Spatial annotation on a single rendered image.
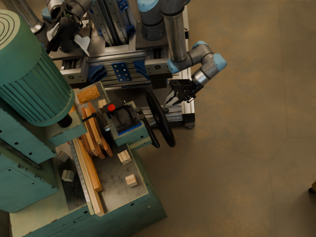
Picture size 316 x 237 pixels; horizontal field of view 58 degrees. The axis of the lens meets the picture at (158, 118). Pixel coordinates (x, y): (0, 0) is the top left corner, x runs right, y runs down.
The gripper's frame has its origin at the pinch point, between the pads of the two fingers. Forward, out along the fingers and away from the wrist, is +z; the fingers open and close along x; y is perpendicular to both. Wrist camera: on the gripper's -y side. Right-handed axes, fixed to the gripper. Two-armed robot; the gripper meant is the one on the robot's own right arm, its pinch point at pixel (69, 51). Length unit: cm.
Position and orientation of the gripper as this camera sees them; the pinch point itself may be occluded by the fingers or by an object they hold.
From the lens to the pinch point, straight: 103.1
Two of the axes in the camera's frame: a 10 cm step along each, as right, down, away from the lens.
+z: 3.9, 7.5, -5.3
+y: 6.6, -6.3, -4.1
